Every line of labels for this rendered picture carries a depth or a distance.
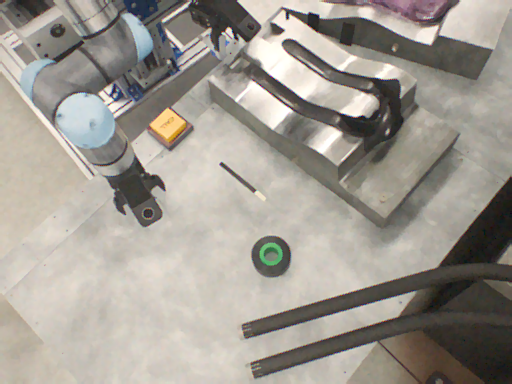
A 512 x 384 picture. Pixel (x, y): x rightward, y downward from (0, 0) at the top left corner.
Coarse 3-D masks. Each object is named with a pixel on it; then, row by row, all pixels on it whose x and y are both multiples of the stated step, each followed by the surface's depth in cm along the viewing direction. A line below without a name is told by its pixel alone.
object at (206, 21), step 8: (192, 0) 111; (200, 0) 109; (208, 0) 108; (192, 8) 111; (200, 8) 110; (208, 8) 110; (192, 16) 114; (200, 16) 112; (208, 16) 109; (216, 16) 109; (200, 24) 114; (208, 24) 113; (216, 24) 110; (224, 24) 112; (224, 32) 114
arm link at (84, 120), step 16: (80, 96) 76; (96, 96) 76; (64, 112) 75; (80, 112) 75; (96, 112) 75; (64, 128) 74; (80, 128) 74; (96, 128) 75; (112, 128) 78; (80, 144) 77; (96, 144) 77; (112, 144) 80; (96, 160) 81; (112, 160) 83
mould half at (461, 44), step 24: (288, 0) 126; (312, 0) 125; (480, 0) 114; (504, 0) 113; (336, 24) 122; (360, 24) 119; (384, 24) 116; (408, 24) 117; (456, 24) 112; (480, 24) 111; (384, 48) 122; (408, 48) 119; (432, 48) 115; (456, 48) 112; (480, 48) 110; (456, 72) 119; (480, 72) 116
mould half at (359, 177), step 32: (288, 32) 117; (224, 64) 115; (256, 64) 114; (288, 64) 114; (352, 64) 112; (384, 64) 107; (224, 96) 114; (256, 96) 111; (320, 96) 109; (352, 96) 105; (256, 128) 114; (288, 128) 106; (320, 128) 102; (416, 128) 108; (448, 128) 107; (320, 160) 101; (352, 160) 102; (384, 160) 105; (416, 160) 104; (352, 192) 103; (384, 192) 102; (384, 224) 104
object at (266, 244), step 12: (264, 240) 102; (276, 240) 102; (252, 252) 102; (264, 252) 102; (276, 252) 104; (288, 252) 101; (264, 264) 100; (276, 264) 100; (288, 264) 101; (276, 276) 102
